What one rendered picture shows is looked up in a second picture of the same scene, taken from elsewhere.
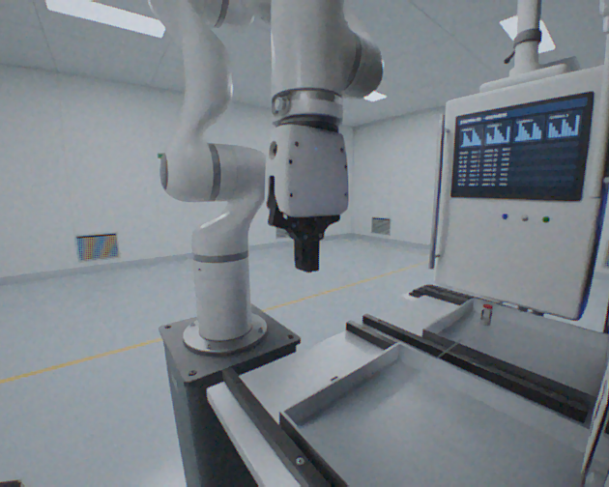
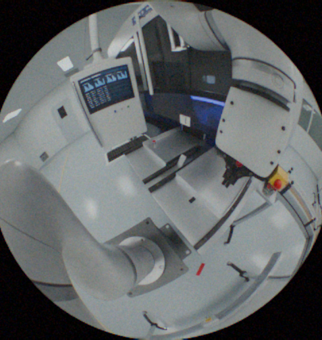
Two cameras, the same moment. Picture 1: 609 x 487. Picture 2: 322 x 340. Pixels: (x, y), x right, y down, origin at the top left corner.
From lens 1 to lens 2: 0.47 m
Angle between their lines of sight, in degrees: 75
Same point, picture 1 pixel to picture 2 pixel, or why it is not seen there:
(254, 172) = (34, 197)
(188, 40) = not seen: outside the picture
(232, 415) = (215, 237)
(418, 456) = (219, 181)
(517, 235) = (122, 115)
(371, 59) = not seen: hidden behind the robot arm
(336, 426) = (214, 201)
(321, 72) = not seen: hidden behind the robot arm
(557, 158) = (123, 86)
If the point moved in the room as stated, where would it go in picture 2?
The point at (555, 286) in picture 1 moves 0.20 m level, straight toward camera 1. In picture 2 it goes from (139, 125) to (150, 129)
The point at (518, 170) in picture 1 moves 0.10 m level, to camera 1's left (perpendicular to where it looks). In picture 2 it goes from (113, 92) to (106, 94)
